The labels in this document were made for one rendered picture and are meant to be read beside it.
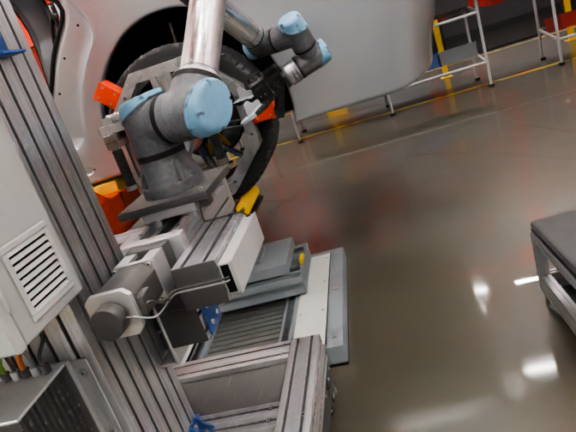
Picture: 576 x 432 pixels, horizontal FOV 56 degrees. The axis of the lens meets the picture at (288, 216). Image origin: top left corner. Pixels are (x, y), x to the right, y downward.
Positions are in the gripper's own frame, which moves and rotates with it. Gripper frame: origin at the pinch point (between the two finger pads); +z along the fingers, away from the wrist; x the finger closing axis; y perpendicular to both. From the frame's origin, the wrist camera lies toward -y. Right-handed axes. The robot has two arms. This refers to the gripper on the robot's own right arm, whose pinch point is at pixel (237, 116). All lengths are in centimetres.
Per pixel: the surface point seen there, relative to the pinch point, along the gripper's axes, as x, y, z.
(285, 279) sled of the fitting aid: -3, -76, 26
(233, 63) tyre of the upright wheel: -34.2, 2.0, -6.3
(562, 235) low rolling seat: 64, -53, -61
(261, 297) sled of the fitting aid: 0, -74, 38
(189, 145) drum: -10.5, -4.2, 20.9
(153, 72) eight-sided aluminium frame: -39.0, 14.6, 20.4
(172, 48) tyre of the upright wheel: -42.7, 16.4, 9.7
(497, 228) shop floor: -5, -120, -63
